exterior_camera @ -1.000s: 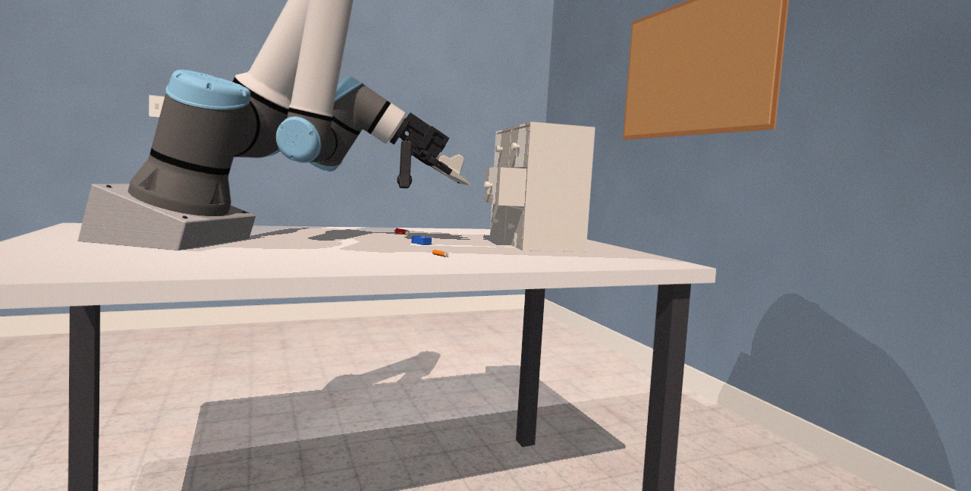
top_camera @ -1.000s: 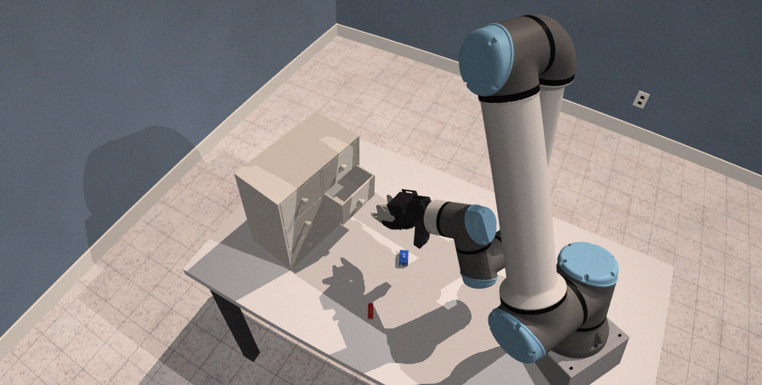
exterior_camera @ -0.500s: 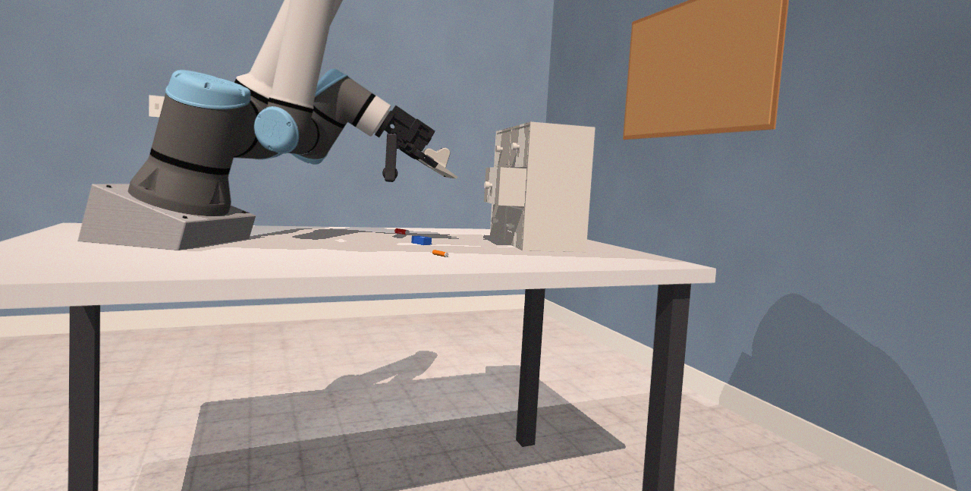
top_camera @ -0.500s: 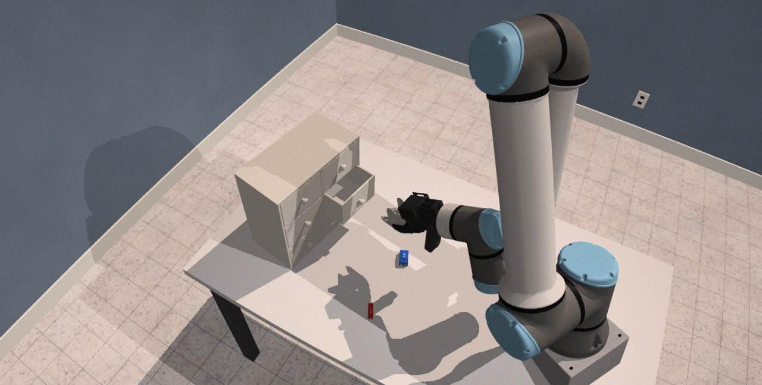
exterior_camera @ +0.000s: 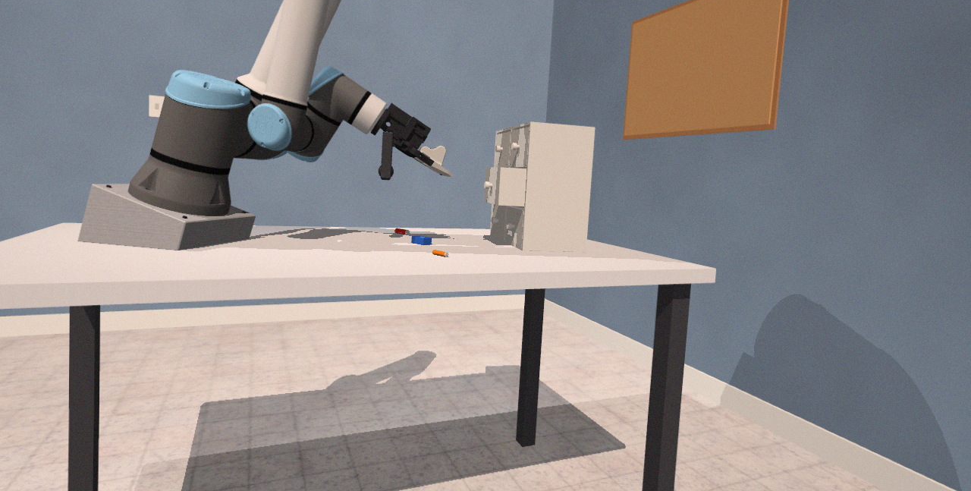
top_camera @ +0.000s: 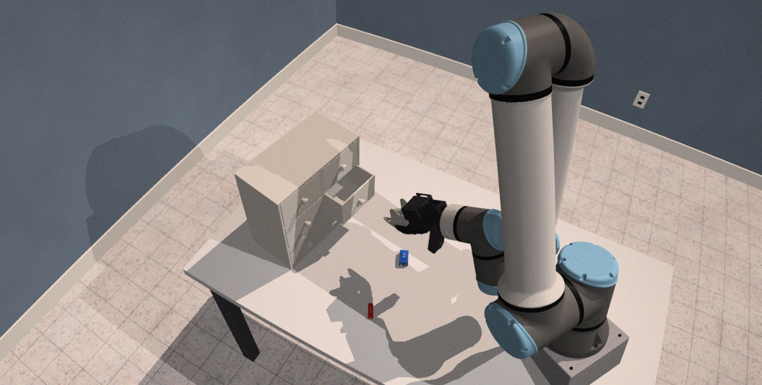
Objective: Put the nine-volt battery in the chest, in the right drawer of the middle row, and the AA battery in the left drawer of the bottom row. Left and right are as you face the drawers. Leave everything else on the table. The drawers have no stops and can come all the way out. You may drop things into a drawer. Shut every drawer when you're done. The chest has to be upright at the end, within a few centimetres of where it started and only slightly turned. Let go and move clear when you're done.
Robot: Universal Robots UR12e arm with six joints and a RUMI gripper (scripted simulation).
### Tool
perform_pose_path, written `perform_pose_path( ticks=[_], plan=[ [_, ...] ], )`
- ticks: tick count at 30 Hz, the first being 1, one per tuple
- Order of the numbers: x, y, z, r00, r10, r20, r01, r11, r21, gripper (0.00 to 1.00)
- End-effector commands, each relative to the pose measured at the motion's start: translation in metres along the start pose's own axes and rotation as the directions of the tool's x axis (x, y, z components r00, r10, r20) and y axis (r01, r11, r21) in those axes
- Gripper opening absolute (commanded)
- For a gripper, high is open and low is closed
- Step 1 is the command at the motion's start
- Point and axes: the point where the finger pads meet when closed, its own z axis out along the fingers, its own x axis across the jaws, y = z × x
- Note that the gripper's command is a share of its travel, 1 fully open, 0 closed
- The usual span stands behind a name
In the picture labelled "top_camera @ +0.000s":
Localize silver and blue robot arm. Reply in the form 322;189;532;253
428;12;619;359

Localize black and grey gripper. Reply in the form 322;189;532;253
384;193;447;235

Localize beige chest of drawers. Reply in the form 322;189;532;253
234;112;360;270

